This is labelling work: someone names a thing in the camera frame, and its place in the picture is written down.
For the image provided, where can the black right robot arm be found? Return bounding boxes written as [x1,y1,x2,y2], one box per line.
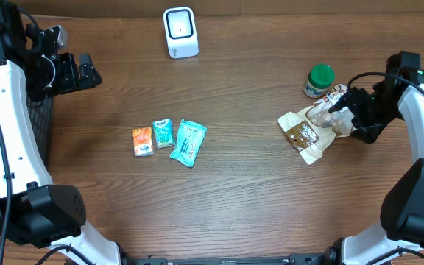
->
[289,51,424,265]

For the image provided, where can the teal Kleenex tissue pack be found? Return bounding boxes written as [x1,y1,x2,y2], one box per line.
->
[152,119,175,149]

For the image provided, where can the white barcode scanner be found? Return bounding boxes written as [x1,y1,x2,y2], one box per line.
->
[163,7,199,59]

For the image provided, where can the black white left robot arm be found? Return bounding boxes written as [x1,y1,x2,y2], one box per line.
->
[0,1,129,264]

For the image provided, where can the green toilet tissue wipes pack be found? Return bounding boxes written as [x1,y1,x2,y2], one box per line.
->
[170,119,208,168]

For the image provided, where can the green cap white bottle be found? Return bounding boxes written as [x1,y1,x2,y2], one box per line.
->
[303,64,335,98]

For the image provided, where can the grey plastic shopping basket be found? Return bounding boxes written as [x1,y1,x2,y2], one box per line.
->
[28,99,53,166]

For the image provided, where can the orange red tissue pack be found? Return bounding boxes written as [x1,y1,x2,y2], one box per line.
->
[132,127,154,157]

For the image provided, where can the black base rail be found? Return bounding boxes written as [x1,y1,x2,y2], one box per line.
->
[121,253,325,265]

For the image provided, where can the beige clear plastic pouch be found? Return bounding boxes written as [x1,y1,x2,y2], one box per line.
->
[278,84,354,165]

